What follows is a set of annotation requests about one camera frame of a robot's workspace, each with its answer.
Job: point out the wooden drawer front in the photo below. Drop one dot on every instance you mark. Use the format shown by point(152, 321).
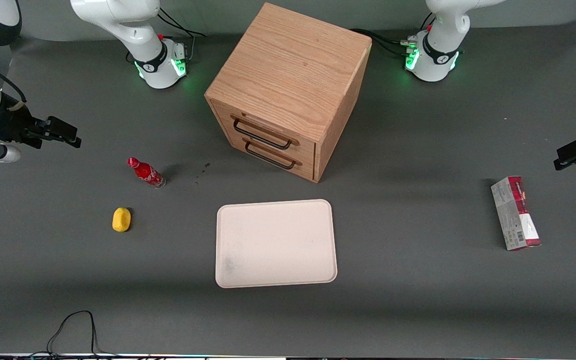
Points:
point(306, 168)
point(304, 147)

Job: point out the beige rectangular tray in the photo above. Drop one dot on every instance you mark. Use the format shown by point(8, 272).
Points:
point(275, 245)

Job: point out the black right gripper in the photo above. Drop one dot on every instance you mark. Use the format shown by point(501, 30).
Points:
point(12, 122)

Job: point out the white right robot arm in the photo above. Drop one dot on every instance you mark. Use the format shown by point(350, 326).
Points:
point(143, 50)

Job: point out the red and grey carton box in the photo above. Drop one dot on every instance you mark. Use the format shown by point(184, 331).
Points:
point(515, 215)

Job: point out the small red coke bottle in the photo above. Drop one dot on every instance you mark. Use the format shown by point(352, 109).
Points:
point(146, 173)

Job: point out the yellow lemon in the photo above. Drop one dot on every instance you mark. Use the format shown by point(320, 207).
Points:
point(121, 220)

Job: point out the wooden drawer cabinet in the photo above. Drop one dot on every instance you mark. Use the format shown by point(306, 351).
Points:
point(293, 75)

